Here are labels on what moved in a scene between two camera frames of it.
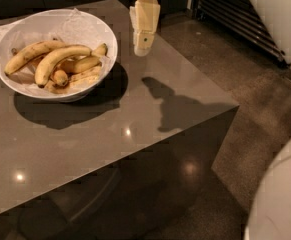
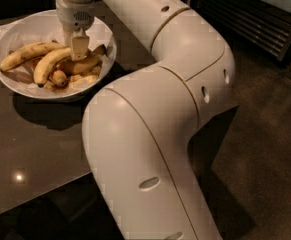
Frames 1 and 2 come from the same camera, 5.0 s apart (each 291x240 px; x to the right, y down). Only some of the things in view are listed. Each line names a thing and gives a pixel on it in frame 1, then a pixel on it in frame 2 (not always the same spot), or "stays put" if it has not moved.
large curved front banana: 47,64 stays put
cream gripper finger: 143,17 to 67,37
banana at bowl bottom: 76,82 stays put
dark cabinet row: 15,0 stays put
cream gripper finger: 144,18 to 79,47
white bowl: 71,26 stays put
